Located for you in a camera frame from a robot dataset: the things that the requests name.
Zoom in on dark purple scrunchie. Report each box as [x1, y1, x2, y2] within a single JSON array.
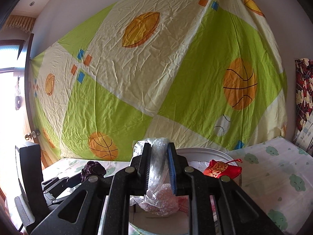
[[81, 161, 107, 182]]

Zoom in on red gold embroidered pouch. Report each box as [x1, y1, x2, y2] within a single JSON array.
[[203, 159, 242, 179]]

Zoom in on clear plastic bag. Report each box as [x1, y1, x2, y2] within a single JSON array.
[[130, 137, 179, 217]]

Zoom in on cloud print table cloth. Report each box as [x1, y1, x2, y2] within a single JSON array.
[[41, 136, 313, 235]]

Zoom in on round butter cookie tin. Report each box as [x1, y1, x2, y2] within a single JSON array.
[[129, 148, 239, 234]]

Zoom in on blue checked hanging cloth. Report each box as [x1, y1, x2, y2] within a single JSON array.
[[295, 113, 313, 155]]

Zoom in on green basketball print sheet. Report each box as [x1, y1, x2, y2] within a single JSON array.
[[31, 0, 287, 164]]

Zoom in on red plaid hanging cloth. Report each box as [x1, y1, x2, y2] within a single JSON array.
[[295, 58, 313, 132]]

